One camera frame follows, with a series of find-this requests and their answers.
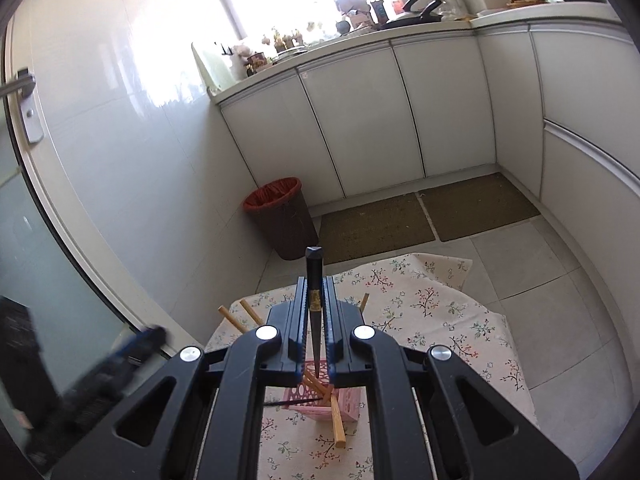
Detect bamboo chopstick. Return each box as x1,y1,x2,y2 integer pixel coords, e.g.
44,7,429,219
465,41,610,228
218,306,247,334
240,299,264,326
359,292,370,313
330,393,346,448
303,370,331,401

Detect pink perforated utensil basket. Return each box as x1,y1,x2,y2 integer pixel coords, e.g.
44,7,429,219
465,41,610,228
283,360,361,422

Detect white kitchen base cabinets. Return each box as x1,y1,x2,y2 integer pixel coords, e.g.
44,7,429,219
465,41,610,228
215,3,639,356

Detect silver door handle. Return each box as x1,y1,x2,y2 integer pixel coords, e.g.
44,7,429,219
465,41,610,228
0,67,44,145

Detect dark bin with red liner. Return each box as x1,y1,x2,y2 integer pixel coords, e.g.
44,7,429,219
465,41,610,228
242,177,319,260

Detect brown floor mat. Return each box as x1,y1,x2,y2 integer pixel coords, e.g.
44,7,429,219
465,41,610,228
420,174,539,242
319,194,435,264

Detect black frying pan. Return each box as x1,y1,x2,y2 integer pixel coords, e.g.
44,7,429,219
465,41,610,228
381,0,444,29

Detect black chopstick gold band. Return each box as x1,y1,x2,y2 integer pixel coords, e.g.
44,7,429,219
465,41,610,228
306,246,323,378

